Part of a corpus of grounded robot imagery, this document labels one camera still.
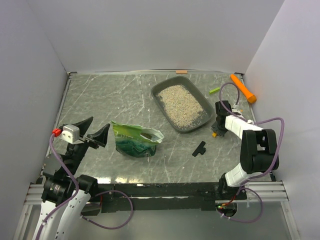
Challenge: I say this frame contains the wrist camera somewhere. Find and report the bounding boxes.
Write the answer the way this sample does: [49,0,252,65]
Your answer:
[52,124,81,145]
[231,108,243,118]

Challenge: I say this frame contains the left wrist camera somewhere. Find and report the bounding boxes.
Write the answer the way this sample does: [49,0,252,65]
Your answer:
[52,124,81,145]

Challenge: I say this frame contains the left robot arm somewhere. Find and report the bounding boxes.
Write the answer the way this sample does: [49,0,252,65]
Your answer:
[32,117,111,240]

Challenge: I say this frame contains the orange toy carrot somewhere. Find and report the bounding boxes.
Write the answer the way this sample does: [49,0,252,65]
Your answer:
[230,74,257,104]

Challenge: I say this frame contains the black bag clip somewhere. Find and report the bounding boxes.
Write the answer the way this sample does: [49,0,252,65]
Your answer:
[192,141,206,157]

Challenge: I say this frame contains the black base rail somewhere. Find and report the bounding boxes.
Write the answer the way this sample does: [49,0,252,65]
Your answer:
[90,182,247,213]

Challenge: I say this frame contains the grey litter box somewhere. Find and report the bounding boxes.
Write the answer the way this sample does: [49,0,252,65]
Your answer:
[151,76,215,134]

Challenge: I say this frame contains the green small block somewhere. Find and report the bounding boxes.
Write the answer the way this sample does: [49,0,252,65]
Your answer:
[209,87,221,94]

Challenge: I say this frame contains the yellow plastic scoop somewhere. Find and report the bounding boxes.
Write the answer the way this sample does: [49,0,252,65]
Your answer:
[211,108,230,138]

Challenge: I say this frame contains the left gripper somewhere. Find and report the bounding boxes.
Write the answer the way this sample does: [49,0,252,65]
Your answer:
[65,116,110,175]

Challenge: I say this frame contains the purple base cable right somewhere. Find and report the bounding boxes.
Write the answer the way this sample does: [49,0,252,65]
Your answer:
[216,187,265,223]

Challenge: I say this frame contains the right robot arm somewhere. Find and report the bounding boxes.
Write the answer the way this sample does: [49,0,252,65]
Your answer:
[211,100,279,199]

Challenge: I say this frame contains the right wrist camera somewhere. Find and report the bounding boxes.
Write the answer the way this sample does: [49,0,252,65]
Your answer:
[231,108,243,118]

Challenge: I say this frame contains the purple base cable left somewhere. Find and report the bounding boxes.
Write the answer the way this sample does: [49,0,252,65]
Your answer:
[78,190,134,230]

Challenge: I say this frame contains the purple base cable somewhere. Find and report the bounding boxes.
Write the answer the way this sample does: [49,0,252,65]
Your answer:
[78,190,134,230]
[216,187,265,223]

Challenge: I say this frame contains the tan small block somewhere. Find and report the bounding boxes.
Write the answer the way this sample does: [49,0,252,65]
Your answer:
[175,70,188,74]

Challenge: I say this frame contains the green litter bag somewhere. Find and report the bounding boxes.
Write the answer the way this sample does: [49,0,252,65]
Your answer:
[111,121,165,158]

